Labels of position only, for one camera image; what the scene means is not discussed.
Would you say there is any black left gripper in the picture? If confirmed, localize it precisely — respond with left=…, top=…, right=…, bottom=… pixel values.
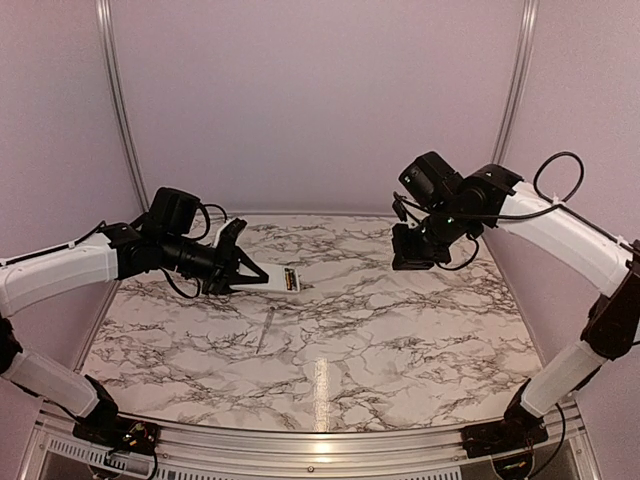
left=159, top=231, right=268, bottom=294

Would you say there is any gold green AAA battery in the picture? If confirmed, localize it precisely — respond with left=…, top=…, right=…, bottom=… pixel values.
left=284, top=268, right=293, bottom=291

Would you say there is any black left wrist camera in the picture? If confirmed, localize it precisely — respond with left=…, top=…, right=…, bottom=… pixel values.
left=148, top=187, right=200, bottom=235

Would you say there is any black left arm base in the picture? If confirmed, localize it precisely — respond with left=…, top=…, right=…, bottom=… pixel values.
left=73, top=378, right=159, bottom=456

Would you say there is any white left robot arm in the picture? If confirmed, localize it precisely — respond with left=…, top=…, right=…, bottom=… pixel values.
left=1, top=216, right=276, bottom=445

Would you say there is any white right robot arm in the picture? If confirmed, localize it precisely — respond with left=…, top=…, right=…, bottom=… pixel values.
left=392, top=152, right=639, bottom=448

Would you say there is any right aluminium frame post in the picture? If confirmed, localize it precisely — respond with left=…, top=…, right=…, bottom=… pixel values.
left=491, top=0, right=540, bottom=165

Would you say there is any left aluminium frame post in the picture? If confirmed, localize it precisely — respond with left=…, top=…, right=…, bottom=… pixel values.
left=95, top=0, right=150, bottom=211

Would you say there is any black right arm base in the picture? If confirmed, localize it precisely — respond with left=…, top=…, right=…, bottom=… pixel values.
left=461, top=380, right=549, bottom=458

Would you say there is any aluminium frame post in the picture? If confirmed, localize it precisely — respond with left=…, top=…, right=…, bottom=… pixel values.
left=95, top=0, right=150, bottom=211
left=491, top=0, right=540, bottom=165

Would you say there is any white remote control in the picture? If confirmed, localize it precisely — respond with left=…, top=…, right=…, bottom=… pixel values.
left=250, top=263, right=301, bottom=294

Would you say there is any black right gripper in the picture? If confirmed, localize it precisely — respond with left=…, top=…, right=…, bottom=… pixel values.
left=393, top=200, right=479, bottom=269

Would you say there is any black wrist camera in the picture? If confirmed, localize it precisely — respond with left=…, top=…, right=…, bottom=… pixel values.
left=399, top=151, right=463, bottom=209
left=148, top=187, right=200, bottom=235

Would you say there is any front aluminium rail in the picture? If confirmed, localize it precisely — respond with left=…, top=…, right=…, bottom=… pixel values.
left=29, top=399, right=596, bottom=480

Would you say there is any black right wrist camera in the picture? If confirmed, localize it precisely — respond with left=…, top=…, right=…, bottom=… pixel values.
left=399, top=151, right=463, bottom=209

